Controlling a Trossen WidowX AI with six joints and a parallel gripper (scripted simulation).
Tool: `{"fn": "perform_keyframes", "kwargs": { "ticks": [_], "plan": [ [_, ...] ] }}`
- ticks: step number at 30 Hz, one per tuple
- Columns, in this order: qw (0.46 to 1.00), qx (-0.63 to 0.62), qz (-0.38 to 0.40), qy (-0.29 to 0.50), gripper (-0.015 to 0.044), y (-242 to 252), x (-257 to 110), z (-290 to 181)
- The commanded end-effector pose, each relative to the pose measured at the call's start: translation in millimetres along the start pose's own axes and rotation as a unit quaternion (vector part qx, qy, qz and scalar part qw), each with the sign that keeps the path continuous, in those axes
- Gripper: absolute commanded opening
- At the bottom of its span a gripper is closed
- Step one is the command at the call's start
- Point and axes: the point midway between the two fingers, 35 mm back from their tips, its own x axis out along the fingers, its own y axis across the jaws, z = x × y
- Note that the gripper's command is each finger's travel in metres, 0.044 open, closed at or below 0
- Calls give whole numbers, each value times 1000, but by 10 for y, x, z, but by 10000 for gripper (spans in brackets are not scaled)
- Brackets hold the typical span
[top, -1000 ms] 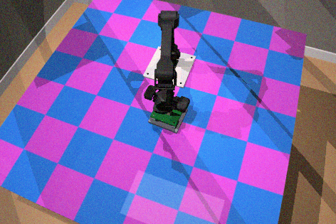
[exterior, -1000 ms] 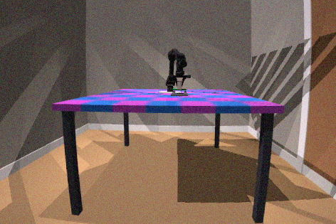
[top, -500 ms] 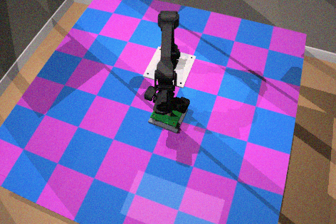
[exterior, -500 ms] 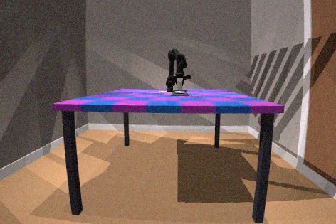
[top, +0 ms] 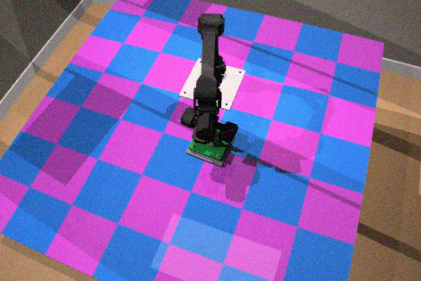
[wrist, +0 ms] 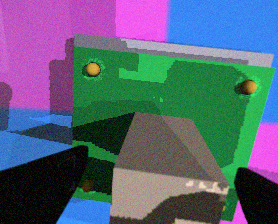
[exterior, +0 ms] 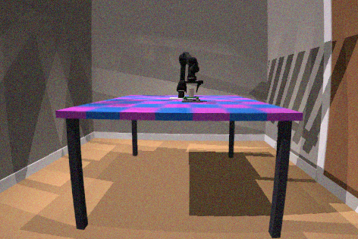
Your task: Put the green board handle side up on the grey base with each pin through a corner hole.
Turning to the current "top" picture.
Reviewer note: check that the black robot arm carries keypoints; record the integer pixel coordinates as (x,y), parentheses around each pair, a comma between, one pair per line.
(210,26)

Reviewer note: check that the green plate with corner holes and square handle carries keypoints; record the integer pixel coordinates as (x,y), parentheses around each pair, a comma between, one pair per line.
(212,149)

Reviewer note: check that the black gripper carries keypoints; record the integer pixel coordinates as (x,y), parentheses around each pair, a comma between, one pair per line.
(228,130)

